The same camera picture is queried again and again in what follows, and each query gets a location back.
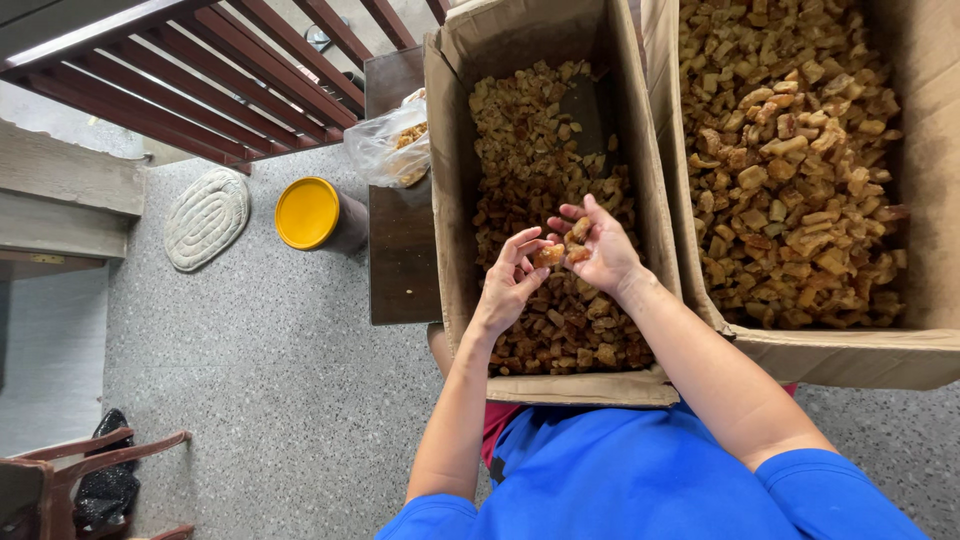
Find wide cardboard box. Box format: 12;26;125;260
641;0;960;392

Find person's blue shirt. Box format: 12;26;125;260
375;402;931;540

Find dark red wooden railing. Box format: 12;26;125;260
0;0;451;176

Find black sparkly bag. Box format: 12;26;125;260
72;408;141;537

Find grey stone step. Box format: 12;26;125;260
0;118;147;283

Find yellow lidded plastic bucket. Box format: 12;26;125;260
274;177;369;255

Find person's red trousers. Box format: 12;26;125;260
480;384;799;471

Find person's right hand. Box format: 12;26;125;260
546;193;648;297

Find clear plastic bag with chunks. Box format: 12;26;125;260
343;87;432;189

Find heap of dark resin chunks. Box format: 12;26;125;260
468;60;657;378

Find wooden chair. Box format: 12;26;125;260
0;427;196;540

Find heap of pale resin chunks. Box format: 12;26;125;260
678;0;910;331

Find dark wooden table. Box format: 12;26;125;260
363;45;444;327

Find brown resin chunks handful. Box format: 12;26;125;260
562;216;594;265

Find narrow cardboard box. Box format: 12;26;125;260
422;0;682;408

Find oval woven floor mat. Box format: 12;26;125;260
163;166;251;273

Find person's left hand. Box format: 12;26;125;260
468;226;555;338

